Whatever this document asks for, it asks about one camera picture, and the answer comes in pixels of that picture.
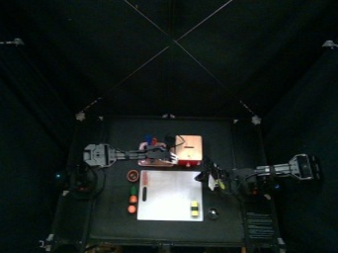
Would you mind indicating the orange toy sushi roll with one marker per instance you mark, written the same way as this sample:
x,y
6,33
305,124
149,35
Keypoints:
x,y
132,199
130,209

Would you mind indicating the yellow egg nigiri green band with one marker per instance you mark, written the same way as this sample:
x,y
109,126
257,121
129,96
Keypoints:
x,y
193,208

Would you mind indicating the green toy leaf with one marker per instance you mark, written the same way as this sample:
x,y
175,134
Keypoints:
x,y
133,190

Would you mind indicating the small metal bowl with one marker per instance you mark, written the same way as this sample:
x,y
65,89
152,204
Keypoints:
x,y
212,213

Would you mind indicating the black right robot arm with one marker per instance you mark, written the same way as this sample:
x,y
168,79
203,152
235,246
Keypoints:
x,y
303,166

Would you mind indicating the blue toy spoon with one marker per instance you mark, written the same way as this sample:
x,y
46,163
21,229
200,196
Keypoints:
x,y
148,138

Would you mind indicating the metal corner bracket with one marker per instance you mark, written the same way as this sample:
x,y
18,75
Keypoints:
x,y
17,42
255,119
80,116
328,43

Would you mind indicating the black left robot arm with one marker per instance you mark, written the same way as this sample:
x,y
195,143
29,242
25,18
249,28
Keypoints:
x,y
100,154

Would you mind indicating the white plastic cutting board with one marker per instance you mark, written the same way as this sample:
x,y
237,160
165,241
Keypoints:
x,y
171,197

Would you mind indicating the black cloth backdrop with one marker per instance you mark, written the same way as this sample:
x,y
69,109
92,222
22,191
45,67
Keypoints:
x,y
65,75

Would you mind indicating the red wooden drawer box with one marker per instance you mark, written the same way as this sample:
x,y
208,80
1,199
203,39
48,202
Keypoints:
x,y
188,146

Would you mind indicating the red-brown round toy bowl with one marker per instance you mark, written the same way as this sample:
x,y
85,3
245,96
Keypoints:
x,y
132,175

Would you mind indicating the pink plastic tray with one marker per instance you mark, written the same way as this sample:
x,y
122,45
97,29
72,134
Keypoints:
x,y
146,163

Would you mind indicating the black sheet with white text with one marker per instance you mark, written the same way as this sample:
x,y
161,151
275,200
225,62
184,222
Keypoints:
x,y
259,225

